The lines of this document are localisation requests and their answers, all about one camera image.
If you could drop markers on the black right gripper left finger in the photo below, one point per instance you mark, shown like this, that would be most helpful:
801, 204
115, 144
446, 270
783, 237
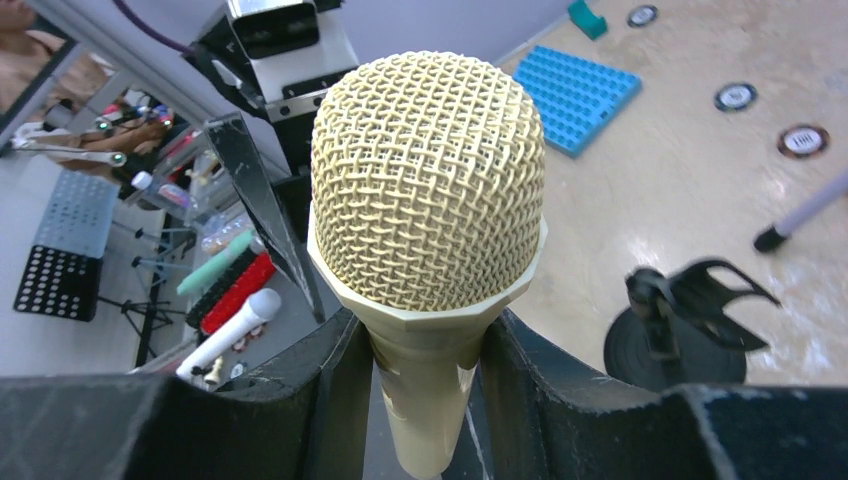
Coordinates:
301, 415

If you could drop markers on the light blue brick baseplate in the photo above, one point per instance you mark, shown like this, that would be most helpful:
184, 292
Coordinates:
576, 97

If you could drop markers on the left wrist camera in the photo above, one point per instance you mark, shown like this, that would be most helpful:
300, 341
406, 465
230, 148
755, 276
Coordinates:
274, 59

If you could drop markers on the perforated metal stand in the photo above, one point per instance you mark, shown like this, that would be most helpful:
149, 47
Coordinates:
61, 277

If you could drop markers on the dark blue poker chip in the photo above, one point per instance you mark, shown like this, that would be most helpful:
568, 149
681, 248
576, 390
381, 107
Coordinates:
642, 16

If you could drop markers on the lilac tripod music stand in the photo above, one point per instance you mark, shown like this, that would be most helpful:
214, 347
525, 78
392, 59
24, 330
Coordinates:
779, 232

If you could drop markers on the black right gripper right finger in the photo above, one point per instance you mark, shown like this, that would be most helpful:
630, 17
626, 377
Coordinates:
551, 416

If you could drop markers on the white microphone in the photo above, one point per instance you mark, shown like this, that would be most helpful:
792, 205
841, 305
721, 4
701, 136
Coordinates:
258, 308

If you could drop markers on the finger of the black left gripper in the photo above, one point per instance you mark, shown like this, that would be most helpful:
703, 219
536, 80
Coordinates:
234, 146

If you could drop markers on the black microphone desk stand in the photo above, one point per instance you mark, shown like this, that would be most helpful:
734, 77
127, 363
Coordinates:
676, 331

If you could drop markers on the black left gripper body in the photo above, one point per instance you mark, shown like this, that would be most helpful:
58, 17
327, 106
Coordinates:
295, 191

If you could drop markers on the cream microphone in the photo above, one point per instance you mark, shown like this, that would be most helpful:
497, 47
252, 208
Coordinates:
426, 221

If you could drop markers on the teal curved block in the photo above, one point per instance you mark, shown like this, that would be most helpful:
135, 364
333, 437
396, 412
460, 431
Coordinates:
590, 24

